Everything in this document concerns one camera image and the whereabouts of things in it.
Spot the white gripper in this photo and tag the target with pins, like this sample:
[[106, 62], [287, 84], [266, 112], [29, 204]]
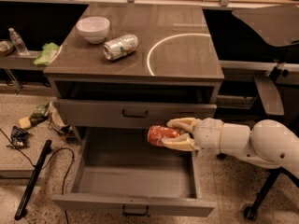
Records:
[[207, 135]]

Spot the red coke can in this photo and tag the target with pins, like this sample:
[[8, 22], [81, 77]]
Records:
[[156, 134]]

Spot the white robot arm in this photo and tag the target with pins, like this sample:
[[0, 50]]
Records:
[[269, 144]]

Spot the open grey bottom drawer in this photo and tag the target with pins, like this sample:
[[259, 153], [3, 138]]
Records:
[[118, 171]]

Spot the silver green soda can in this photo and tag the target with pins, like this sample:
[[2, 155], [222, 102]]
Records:
[[120, 47]]

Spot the white bowl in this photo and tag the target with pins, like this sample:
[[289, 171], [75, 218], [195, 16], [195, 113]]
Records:
[[93, 29]]

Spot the black office chair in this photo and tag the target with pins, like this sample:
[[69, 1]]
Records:
[[277, 27]]

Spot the black bar on floor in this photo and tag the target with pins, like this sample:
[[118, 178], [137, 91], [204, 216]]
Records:
[[21, 210]]

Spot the green snack bag on floor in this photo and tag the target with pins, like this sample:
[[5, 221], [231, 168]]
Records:
[[39, 114]]

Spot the green chip bag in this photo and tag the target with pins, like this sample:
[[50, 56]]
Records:
[[47, 54]]

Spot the yellow sponge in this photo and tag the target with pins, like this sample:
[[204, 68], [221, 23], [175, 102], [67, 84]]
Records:
[[25, 123]]

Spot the blue snack bag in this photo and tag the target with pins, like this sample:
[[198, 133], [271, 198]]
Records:
[[18, 138]]

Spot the clear water bottle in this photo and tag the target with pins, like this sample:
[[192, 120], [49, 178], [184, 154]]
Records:
[[18, 42]]

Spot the brown bowl at left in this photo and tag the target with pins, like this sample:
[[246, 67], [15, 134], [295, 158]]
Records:
[[6, 48]]

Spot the wire basket on floor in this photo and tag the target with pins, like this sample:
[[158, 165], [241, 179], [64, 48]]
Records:
[[62, 130]]

